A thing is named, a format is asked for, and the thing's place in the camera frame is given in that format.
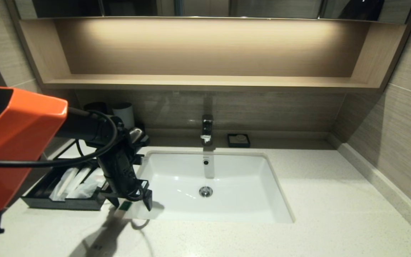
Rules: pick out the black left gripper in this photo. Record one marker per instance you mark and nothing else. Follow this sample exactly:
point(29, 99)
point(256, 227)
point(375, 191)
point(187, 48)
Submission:
point(123, 175)

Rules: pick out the green-label toothbrush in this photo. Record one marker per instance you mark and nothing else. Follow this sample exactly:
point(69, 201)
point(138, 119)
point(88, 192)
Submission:
point(126, 205)

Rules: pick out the long clear toothbrush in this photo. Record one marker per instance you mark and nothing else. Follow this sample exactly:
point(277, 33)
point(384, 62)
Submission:
point(79, 180)

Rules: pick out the black drawer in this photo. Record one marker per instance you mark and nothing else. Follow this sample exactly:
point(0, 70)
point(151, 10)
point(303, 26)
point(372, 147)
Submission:
point(66, 204)

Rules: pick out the short clear toothbrush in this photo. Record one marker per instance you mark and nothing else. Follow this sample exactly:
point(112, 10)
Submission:
point(62, 185)

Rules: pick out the orange and black left arm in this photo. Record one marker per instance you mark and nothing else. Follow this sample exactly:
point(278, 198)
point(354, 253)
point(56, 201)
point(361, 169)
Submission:
point(20, 132)

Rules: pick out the white sachet with round pad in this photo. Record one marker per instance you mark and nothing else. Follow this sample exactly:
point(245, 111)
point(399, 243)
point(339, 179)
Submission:
point(100, 175)

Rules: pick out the white flat sachet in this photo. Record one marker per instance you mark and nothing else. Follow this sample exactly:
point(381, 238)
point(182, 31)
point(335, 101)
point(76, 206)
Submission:
point(86, 191)

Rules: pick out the chrome sink drain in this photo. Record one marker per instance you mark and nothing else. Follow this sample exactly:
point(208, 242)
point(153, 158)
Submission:
point(206, 191)

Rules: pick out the white card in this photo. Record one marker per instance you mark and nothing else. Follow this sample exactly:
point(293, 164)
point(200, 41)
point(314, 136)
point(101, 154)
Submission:
point(68, 153)

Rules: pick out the white cup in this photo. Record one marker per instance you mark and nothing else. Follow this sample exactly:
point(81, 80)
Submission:
point(124, 112)

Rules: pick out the black cup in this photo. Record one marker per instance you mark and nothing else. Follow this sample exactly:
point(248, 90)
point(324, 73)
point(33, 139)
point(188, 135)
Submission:
point(96, 106)

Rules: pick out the chrome faucet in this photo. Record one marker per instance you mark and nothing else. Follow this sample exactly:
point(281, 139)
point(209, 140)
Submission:
point(207, 130)

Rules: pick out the white sink basin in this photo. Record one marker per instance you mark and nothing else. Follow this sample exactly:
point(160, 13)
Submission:
point(241, 192)

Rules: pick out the black soap dish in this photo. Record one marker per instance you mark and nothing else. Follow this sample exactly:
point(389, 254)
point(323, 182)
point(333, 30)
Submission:
point(230, 145)

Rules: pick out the beige soap bar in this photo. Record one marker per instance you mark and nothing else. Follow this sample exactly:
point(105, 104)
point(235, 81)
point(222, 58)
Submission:
point(240, 138)

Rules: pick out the mirror cabinet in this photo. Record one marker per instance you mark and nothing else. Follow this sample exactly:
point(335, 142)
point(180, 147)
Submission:
point(262, 9)

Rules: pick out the light wooden wall shelf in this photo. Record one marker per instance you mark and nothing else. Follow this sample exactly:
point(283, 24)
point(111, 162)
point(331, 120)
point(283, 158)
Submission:
point(205, 82)

